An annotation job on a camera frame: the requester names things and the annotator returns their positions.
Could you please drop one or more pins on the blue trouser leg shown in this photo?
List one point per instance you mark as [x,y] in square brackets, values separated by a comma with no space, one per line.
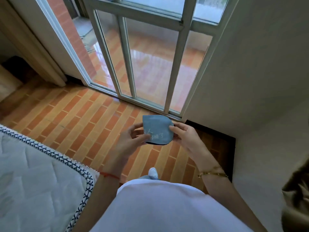
[144,177]

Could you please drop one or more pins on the olive fabric bag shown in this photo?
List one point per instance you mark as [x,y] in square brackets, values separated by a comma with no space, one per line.
[295,198]

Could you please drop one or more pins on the person's right thumb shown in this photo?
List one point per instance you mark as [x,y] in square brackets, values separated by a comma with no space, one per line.
[175,132]

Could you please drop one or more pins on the grey framed sliding glass door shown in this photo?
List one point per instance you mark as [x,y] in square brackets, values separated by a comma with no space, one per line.
[144,53]

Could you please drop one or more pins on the white quilted mattress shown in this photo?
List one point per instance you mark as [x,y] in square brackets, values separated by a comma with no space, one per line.
[41,186]

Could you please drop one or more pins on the wooden door frame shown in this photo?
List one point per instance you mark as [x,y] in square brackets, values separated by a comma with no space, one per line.
[31,43]

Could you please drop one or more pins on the person's right forearm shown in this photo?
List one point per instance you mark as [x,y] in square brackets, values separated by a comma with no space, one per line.
[229,198]

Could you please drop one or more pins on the white shoe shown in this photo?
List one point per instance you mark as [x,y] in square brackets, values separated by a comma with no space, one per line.
[153,173]

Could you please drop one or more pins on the blue cloth piece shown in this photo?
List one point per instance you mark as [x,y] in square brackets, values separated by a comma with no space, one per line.
[158,129]

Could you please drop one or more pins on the person's left forearm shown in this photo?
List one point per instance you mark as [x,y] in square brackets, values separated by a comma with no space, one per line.
[96,202]

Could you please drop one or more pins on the person's left hand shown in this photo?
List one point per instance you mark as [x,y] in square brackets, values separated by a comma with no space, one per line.
[124,148]

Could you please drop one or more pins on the person's left thumb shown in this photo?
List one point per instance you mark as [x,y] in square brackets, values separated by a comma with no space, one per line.
[143,139]

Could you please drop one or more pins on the person's right hand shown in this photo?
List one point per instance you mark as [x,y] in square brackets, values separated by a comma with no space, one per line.
[190,140]

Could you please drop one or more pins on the white shirt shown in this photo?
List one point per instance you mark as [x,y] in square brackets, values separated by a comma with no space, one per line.
[166,207]

